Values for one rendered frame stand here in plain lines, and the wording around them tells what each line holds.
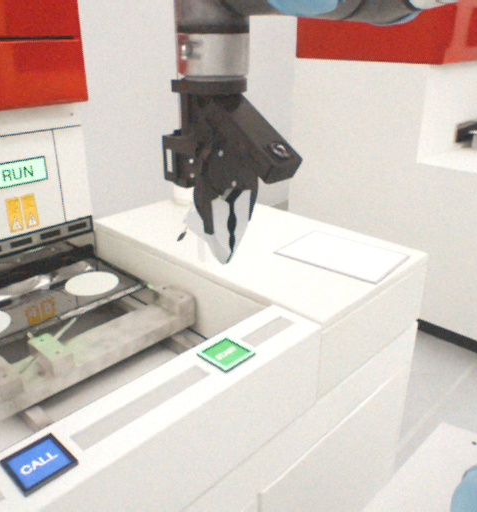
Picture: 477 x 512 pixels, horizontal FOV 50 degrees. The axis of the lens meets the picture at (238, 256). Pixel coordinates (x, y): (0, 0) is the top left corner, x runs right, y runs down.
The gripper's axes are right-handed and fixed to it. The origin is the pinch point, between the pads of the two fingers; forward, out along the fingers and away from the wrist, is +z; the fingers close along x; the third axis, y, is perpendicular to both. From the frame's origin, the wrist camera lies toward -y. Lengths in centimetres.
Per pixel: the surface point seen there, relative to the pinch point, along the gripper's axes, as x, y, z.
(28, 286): 4, 51, 21
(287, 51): -265, 207, -10
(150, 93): -144, 207, 9
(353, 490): -31, -4, 60
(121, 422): 16.6, 0.4, 15.1
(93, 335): 3.5, 29.2, 22.7
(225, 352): 0.0, 0.8, 14.2
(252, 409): -0.1, -4.1, 20.9
